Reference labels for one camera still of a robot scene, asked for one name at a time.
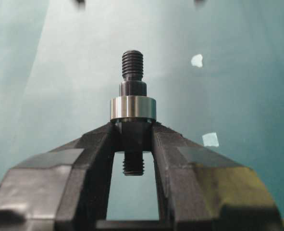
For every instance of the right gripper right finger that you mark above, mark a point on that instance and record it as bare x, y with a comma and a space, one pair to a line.
201, 190

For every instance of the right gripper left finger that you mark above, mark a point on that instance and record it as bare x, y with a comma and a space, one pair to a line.
66, 189

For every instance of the dark threaded metal shaft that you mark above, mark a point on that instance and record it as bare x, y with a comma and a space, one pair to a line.
133, 131

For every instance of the right white tape marker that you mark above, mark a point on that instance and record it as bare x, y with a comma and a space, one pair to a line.
210, 140

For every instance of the white tape marker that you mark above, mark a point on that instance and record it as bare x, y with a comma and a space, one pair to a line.
197, 60
210, 140

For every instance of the teal table mat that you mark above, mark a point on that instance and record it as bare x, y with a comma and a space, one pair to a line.
60, 65

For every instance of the middle white tape marker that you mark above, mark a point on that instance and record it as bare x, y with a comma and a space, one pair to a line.
197, 60

